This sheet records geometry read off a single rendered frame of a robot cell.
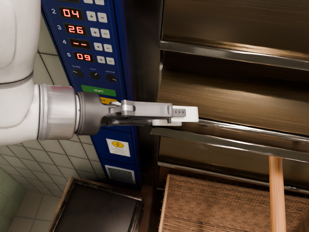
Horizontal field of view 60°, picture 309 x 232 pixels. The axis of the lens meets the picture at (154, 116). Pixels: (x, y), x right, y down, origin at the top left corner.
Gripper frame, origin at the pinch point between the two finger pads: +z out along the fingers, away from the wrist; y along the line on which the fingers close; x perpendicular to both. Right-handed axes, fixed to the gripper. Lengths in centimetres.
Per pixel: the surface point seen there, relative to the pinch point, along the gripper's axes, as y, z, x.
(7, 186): 141, -32, 21
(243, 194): 30, 47, 23
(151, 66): 6.0, -1.9, -12.4
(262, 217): 34, 59, 34
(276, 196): -3.7, 22.8, 18.1
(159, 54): 1.8, -2.1, -13.8
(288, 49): -17.2, 13.4, -9.6
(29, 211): 155, -18, 39
